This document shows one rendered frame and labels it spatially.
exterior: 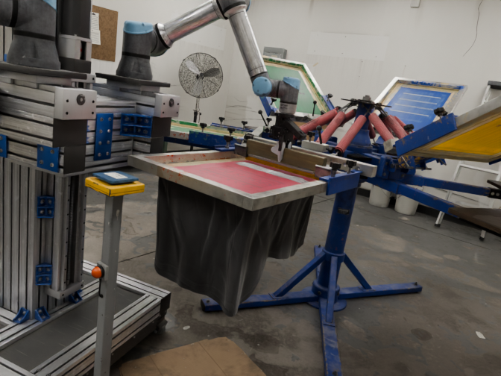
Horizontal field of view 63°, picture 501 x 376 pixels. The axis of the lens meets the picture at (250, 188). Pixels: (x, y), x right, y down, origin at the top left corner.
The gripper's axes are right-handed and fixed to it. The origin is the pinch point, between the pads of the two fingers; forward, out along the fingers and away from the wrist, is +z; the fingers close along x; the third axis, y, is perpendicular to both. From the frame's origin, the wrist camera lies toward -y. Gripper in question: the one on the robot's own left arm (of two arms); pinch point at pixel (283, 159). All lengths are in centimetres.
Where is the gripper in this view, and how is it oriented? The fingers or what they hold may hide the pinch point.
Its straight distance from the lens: 183.1
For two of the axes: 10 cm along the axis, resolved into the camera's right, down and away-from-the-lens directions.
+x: -5.9, 1.1, -8.0
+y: -7.9, -2.5, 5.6
